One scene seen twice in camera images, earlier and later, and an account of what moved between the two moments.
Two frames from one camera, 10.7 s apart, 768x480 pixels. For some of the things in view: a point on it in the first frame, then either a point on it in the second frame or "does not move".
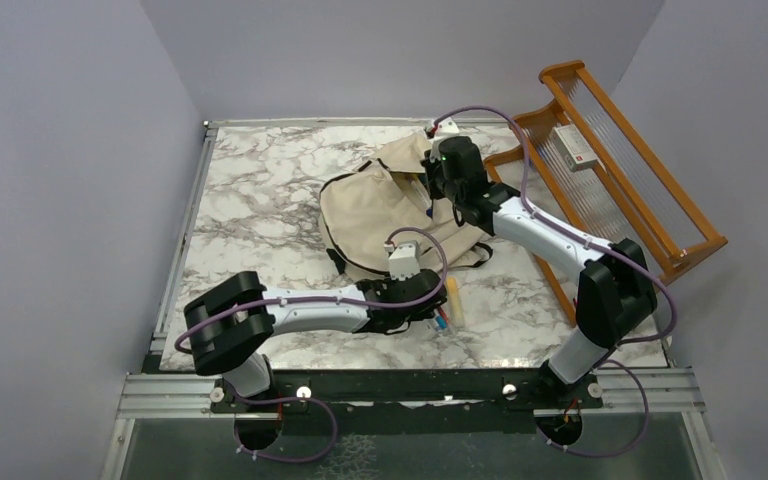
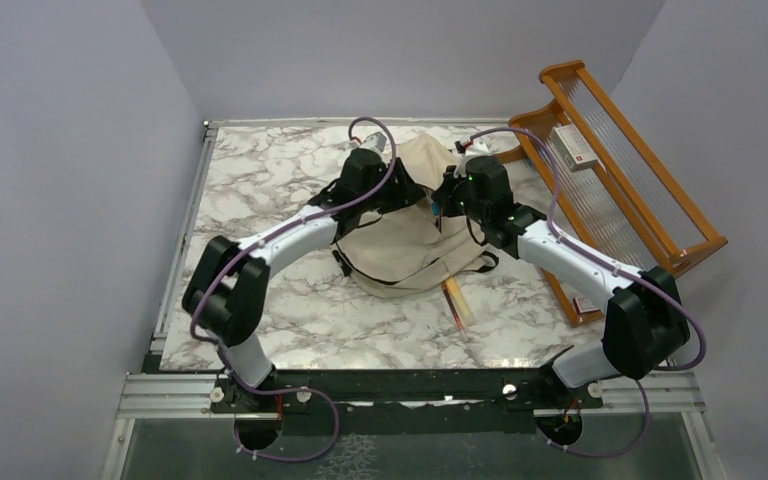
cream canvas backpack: [386, 201] does not move
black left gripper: [428, 313] to [405, 192]
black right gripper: [431, 166] to [443, 193]
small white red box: [572, 147] does not move
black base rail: [535, 389] does not move
